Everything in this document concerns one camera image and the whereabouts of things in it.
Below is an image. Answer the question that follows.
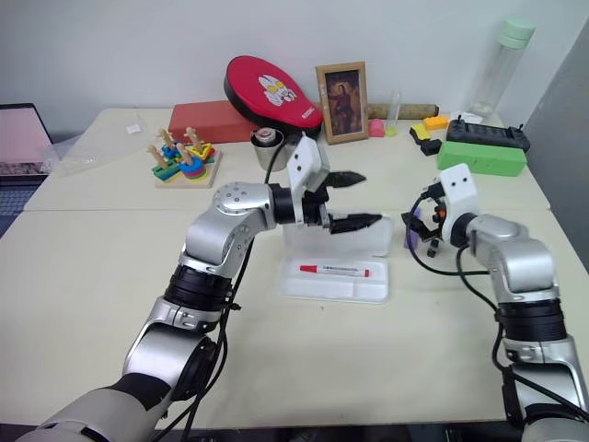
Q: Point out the clear measuring cylinder green base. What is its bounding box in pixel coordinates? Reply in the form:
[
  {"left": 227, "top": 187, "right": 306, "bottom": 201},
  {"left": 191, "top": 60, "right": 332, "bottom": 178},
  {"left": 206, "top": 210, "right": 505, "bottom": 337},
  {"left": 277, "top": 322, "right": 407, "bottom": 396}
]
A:
[{"left": 385, "top": 90, "right": 403, "bottom": 139}]

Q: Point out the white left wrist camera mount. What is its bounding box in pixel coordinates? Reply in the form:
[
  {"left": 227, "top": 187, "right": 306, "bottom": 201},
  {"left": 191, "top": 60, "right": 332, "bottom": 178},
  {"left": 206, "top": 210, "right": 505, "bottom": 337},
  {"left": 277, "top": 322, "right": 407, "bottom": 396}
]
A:
[{"left": 284, "top": 136, "right": 332, "bottom": 227}]

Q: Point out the brown rolled mat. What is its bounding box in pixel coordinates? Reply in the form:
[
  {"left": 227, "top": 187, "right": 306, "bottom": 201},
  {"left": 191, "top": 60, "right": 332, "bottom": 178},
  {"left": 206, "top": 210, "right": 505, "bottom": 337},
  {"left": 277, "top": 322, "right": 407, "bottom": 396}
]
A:
[{"left": 365, "top": 101, "right": 441, "bottom": 119}]

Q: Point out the black small block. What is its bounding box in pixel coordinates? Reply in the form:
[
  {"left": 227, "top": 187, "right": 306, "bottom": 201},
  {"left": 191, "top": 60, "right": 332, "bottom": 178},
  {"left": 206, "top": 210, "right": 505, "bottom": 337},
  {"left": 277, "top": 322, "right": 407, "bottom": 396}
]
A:
[{"left": 419, "top": 137, "right": 444, "bottom": 158}]

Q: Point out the clear bottle with green lid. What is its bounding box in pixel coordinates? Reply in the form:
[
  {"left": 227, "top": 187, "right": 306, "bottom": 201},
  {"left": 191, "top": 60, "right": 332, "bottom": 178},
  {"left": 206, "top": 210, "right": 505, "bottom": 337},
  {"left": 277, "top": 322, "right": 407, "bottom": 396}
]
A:
[{"left": 468, "top": 17, "right": 537, "bottom": 117}]

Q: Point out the red whiteboard marker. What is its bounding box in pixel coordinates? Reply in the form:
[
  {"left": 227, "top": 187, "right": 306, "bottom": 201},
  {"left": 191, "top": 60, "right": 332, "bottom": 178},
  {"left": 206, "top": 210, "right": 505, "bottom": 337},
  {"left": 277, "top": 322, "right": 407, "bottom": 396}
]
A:
[{"left": 299, "top": 263, "right": 374, "bottom": 279}]

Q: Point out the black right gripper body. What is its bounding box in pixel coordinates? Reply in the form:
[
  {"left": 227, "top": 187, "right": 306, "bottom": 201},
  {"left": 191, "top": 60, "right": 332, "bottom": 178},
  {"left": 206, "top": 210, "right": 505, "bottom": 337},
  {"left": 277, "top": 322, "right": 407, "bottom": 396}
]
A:
[{"left": 416, "top": 182, "right": 448, "bottom": 252}]

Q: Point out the white crumpled paper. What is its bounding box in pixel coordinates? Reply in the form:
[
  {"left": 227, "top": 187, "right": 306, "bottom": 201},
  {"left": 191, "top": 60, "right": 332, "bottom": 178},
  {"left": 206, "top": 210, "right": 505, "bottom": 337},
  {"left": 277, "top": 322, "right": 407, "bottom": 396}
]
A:
[{"left": 450, "top": 110, "right": 485, "bottom": 125}]

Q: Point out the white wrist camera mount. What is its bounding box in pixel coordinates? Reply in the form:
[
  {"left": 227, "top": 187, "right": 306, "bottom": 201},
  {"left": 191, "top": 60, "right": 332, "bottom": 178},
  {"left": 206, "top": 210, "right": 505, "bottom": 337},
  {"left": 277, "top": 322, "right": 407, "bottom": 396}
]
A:
[
  {"left": 284, "top": 136, "right": 332, "bottom": 227},
  {"left": 436, "top": 162, "right": 480, "bottom": 241}
]

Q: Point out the green rectangular box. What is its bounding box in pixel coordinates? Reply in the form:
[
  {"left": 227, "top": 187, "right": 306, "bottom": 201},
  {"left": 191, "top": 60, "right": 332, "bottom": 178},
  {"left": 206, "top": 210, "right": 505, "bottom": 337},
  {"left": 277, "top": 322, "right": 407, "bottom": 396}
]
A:
[{"left": 435, "top": 139, "right": 528, "bottom": 179}]

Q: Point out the white plastic pencil case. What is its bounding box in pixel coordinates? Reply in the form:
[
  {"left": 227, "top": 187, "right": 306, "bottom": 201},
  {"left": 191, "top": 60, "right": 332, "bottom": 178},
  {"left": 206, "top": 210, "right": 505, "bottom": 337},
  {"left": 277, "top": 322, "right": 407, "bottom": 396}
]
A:
[{"left": 275, "top": 213, "right": 396, "bottom": 306}]

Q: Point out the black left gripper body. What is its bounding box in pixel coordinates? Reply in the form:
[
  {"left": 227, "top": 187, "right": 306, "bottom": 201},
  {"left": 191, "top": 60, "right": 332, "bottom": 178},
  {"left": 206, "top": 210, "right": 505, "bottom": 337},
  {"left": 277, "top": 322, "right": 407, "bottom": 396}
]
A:
[{"left": 303, "top": 169, "right": 334, "bottom": 232}]

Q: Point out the wooden framed portrait picture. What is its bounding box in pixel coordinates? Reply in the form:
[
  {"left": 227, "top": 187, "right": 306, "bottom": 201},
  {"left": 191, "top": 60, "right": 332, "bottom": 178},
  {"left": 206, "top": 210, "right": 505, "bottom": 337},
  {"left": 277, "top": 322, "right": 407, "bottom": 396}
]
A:
[{"left": 315, "top": 61, "right": 371, "bottom": 145}]

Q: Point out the silver metal cup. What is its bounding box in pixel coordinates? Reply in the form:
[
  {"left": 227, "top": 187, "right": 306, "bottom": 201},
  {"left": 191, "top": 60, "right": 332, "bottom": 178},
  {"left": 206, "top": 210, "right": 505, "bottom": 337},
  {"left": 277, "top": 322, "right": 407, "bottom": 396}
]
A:
[{"left": 249, "top": 127, "right": 288, "bottom": 173}]

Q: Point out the red rectangular box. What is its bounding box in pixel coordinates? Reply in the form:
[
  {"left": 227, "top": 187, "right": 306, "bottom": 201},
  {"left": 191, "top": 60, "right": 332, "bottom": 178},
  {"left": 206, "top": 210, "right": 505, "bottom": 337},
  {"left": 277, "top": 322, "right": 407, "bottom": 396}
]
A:
[{"left": 167, "top": 100, "right": 260, "bottom": 146}]

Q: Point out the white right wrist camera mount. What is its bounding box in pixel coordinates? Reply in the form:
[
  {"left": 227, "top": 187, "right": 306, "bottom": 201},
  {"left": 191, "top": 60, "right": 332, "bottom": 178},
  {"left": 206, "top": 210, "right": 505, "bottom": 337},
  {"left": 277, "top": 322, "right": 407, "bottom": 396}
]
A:
[{"left": 436, "top": 162, "right": 480, "bottom": 241}]

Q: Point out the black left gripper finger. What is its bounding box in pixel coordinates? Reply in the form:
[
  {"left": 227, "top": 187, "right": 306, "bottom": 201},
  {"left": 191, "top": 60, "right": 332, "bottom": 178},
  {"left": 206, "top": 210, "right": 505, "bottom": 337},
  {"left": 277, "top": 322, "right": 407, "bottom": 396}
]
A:
[
  {"left": 329, "top": 170, "right": 368, "bottom": 191},
  {"left": 329, "top": 212, "right": 384, "bottom": 237}
]

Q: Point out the clear plastic bag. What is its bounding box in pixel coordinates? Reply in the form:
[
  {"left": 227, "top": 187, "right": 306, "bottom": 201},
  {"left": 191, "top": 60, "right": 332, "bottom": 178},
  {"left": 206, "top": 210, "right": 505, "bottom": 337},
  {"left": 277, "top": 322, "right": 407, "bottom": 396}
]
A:
[{"left": 58, "top": 109, "right": 154, "bottom": 177}]

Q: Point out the laptop with pink screen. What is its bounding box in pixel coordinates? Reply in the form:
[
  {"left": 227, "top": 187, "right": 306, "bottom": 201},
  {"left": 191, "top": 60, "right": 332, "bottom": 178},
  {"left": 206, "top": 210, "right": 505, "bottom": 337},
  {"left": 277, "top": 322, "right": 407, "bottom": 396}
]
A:
[{"left": 0, "top": 102, "right": 54, "bottom": 238}]

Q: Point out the red paddle case with cartoon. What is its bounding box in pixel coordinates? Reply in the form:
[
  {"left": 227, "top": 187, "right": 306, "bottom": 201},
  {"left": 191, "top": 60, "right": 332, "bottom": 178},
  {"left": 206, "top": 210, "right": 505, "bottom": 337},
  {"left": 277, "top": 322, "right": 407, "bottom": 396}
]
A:
[{"left": 223, "top": 54, "right": 325, "bottom": 140}]

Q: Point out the black remote controller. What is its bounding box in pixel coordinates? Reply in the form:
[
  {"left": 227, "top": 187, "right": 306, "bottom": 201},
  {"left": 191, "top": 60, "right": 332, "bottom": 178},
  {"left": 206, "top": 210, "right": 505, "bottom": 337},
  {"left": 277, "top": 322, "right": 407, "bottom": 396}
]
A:
[{"left": 445, "top": 119, "right": 532, "bottom": 154}]

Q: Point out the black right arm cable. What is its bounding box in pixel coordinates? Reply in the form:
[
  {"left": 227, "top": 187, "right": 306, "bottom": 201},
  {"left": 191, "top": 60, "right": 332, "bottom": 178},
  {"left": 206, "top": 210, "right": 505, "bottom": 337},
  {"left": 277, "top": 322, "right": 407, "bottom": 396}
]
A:
[{"left": 407, "top": 181, "right": 589, "bottom": 429}]

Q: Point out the grey partition panel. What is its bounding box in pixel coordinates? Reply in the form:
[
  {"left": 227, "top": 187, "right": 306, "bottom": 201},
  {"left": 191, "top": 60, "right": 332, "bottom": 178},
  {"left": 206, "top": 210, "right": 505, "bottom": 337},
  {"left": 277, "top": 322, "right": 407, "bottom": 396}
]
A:
[{"left": 523, "top": 40, "right": 589, "bottom": 278}]

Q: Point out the wooden colourful stacking toy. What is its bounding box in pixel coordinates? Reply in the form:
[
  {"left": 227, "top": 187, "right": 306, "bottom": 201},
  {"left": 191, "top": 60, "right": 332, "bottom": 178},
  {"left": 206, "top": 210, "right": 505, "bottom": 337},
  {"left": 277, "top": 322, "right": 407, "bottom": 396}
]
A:
[{"left": 146, "top": 126, "right": 224, "bottom": 190}]

